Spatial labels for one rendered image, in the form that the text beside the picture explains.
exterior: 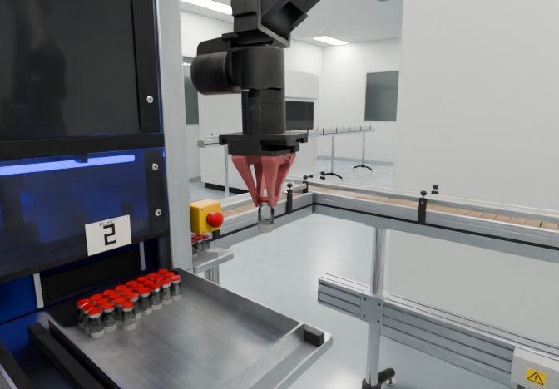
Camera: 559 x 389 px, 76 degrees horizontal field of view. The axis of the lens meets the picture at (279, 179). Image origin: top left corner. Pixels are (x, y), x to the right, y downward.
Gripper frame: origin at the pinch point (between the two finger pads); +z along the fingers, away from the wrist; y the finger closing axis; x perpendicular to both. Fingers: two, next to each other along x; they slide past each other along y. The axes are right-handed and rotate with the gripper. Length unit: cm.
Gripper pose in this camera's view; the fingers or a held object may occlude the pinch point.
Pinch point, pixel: (265, 200)
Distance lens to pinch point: 48.6
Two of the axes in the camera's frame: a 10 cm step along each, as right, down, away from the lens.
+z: 0.2, 9.8, 1.8
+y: -9.1, -0.6, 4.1
